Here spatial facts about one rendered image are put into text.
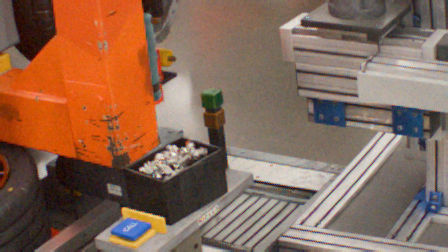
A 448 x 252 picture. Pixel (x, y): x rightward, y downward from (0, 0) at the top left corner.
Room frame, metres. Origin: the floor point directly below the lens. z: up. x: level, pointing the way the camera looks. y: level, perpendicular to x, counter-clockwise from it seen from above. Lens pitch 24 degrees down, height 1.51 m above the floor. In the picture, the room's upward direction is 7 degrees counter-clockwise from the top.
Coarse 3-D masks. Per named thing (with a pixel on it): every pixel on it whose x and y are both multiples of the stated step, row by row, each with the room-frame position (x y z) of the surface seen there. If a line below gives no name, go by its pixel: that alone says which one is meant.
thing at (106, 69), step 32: (64, 0) 2.14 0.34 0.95; (96, 0) 2.07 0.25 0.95; (128, 0) 2.16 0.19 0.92; (64, 32) 2.15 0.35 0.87; (96, 32) 2.08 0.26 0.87; (128, 32) 2.15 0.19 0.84; (64, 64) 2.15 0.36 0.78; (96, 64) 2.09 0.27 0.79; (128, 64) 2.13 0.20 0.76; (96, 96) 2.08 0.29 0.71; (128, 96) 2.12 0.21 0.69; (96, 128) 2.10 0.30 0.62; (128, 128) 2.11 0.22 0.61; (96, 160) 2.12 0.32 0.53; (128, 160) 2.09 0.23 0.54
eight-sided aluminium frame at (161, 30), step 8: (168, 0) 2.95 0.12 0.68; (176, 0) 2.92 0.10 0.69; (168, 8) 2.89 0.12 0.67; (176, 8) 2.91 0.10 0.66; (168, 16) 2.87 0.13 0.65; (160, 24) 2.86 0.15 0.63; (168, 24) 2.87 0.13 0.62; (160, 32) 2.83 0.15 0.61; (168, 32) 2.86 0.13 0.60; (160, 40) 2.83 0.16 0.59
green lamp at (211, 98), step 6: (210, 90) 2.16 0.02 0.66; (216, 90) 2.16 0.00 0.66; (204, 96) 2.15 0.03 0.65; (210, 96) 2.14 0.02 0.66; (216, 96) 2.14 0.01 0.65; (204, 102) 2.15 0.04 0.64; (210, 102) 2.14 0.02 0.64; (216, 102) 2.14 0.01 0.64; (222, 102) 2.16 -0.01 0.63; (204, 108) 2.15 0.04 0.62; (210, 108) 2.14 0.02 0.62; (216, 108) 2.14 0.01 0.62
